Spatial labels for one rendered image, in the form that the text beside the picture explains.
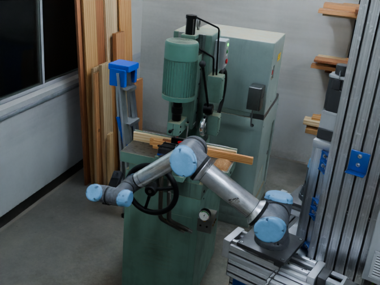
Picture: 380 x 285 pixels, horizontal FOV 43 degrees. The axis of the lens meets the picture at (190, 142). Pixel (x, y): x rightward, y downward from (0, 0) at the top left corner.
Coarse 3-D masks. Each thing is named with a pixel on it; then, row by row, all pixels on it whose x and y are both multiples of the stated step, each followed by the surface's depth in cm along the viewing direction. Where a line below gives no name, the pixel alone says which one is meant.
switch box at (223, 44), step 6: (216, 42) 273; (222, 42) 272; (228, 42) 279; (216, 48) 274; (222, 48) 273; (216, 54) 275; (222, 54) 274; (216, 60) 276; (222, 60) 275; (222, 66) 276
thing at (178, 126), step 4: (184, 116) 273; (172, 120) 266; (180, 120) 267; (184, 120) 270; (168, 124) 263; (172, 124) 262; (176, 124) 262; (180, 124) 264; (184, 124) 272; (168, 128) 264; (176, 128) 263; (180, 128) 265; (184, 128) 273; (168, 132) 265; (172, 132) 264; (176, 132) 263; (180, 132) 265
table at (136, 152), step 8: (128, 144) 274; (136, 144) 275; (144, 144) 275; (120, 152) 265; (128, 152) 264; (136, 152) 265; (144, 152) 265; (152, 152) 266; (120, 160) 266; (128, 160) 265; (136, 160) 263; (144, 160) 262; (152, 160) 261; (232, 168) 263; (176, 176) 249
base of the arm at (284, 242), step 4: (288, 232) 208; (256, 236) 208; (284, 236) 204; (288, 236) 207; (256, 240) 208; (260, 240) 206; (280, 240) 204; (284, 240) 204; (288, 240) 207; (260, 244) 206; (264, 244) 204; (268, 244) 204; (272, 244) 203; (276, 244) 204; (280, 244) 204; (284, 244) 204; (288, 244) 207; (268, 248) 204; (272, 248) 204; (276, 248) 204; (280, 248) 204; (284, 248) 205
